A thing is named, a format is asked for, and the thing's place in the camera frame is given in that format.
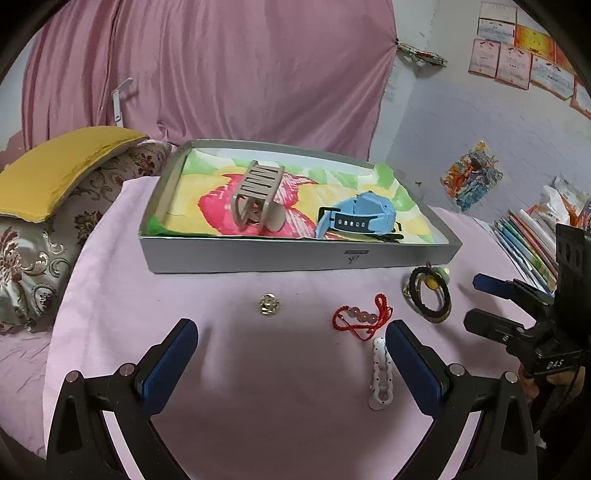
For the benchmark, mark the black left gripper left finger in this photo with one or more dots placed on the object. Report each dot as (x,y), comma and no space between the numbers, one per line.
(80,446)

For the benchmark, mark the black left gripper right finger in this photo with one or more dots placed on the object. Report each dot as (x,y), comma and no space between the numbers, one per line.
(502,446)

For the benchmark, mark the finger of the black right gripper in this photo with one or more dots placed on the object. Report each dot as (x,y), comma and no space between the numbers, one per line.
(515,290)
(509,333)

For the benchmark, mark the blue smart watch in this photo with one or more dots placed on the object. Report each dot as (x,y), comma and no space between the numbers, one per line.
(366,214)

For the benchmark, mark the beige hair claw clip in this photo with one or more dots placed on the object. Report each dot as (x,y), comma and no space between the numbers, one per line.
(253,202)

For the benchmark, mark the person's right hand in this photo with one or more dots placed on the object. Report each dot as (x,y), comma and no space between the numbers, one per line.
(569,384)

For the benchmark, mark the stack of books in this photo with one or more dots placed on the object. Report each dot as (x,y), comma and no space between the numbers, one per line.
(528,237)

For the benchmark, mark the floral patterned pillow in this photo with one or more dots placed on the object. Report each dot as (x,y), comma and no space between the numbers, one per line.
(37,259)

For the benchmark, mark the pink bed sheet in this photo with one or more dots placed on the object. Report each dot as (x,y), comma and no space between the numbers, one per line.
(263,397)

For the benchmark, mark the yellow pillow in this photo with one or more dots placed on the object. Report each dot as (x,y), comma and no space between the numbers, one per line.
(33,186)

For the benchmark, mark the colourful floral cloth liner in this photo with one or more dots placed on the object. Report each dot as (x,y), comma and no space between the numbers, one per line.
(200,200)

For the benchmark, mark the grey cardboard box tray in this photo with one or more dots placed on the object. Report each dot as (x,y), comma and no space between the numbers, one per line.
(264,252)

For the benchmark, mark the pink curtain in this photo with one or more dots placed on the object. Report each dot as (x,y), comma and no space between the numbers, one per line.
(303,73)

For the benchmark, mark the colourful wall sticker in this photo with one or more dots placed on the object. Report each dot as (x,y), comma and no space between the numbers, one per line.
(472,176)

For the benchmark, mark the white chain hair clip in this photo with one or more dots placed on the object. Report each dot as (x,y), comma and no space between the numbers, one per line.
(382,386)

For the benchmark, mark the certificates on wall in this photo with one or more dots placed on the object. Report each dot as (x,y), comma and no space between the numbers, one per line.
(513,49)

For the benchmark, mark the small wall shelf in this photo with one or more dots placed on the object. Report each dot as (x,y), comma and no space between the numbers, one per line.
(422,57)

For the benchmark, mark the white window handle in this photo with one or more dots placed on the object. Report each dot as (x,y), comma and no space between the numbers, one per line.
(116,101)

